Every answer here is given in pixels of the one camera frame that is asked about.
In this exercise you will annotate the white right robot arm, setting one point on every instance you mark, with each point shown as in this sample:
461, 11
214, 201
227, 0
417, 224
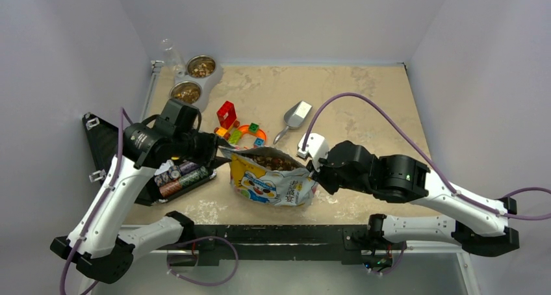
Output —
476, 224

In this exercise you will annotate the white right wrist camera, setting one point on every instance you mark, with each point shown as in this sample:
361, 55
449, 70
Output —
313, 146

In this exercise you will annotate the grey double pet bowl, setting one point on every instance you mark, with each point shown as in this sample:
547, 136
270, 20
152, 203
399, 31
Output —
202, 73

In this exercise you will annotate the black poker chip case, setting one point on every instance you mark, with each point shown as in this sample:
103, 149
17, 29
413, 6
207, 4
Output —
173, 179

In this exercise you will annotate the red toy block frame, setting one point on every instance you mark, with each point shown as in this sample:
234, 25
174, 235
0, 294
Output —
227, 118

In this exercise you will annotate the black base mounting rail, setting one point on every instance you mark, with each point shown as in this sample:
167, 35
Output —
212, 249

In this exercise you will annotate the silver metal scoop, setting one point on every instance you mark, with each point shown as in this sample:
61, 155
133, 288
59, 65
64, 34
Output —
294, 118

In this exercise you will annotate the aluminium frame rail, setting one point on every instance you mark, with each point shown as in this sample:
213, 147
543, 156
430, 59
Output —
435, 243

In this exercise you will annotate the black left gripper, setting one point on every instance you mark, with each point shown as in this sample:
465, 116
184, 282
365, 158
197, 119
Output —
208, 156

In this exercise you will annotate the clear water bottle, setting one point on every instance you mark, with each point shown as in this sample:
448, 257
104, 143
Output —
172, 58

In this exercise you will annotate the colourful pet food bag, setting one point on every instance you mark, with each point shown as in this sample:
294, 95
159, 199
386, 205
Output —
267, 175

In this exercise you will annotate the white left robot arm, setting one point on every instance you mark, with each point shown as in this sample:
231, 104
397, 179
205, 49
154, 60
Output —
95, 246

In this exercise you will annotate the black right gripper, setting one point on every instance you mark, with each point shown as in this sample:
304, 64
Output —
320, 175

